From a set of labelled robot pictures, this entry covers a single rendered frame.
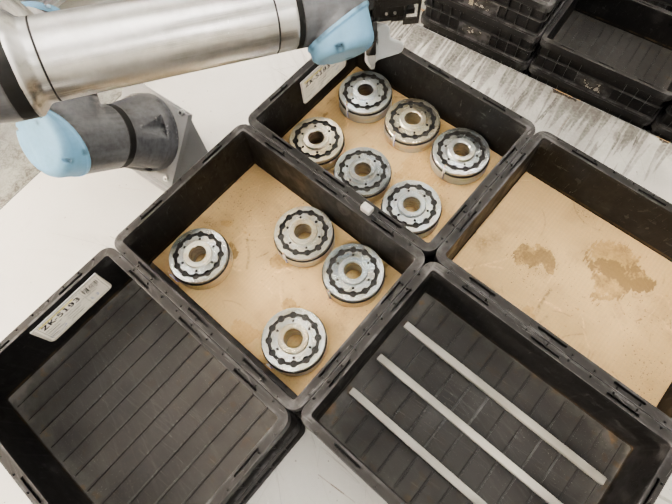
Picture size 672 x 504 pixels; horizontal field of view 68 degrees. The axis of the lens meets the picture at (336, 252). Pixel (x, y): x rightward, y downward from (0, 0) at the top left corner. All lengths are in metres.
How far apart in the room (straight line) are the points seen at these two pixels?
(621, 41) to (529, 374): 1.33
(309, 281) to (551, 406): 0.42
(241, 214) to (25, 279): 0.49
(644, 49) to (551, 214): 1.08
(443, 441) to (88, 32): 0.67
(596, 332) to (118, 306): 0.78
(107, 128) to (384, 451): 0.69
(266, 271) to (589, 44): 1.37
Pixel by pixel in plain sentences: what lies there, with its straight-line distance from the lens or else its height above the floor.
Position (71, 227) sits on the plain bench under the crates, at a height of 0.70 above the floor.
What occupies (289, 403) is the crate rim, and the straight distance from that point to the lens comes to 0.70.
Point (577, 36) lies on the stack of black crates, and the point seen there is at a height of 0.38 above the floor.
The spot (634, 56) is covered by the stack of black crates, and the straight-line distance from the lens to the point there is 1.91.
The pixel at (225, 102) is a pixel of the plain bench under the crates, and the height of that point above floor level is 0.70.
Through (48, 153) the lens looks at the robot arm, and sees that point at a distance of 0.93.
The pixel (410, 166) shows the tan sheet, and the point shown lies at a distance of 0.94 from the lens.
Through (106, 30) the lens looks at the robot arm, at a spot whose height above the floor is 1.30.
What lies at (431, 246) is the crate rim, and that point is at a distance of 0.76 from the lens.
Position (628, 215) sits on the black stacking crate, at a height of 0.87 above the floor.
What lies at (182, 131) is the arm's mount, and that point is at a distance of 1.01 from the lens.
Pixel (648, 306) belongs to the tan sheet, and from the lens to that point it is 0.94.
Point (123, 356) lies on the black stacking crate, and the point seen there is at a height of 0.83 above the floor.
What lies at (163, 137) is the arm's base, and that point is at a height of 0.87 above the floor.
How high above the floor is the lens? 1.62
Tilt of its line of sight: 67 degrees down
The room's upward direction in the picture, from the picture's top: 8 degrees counter-clockwise
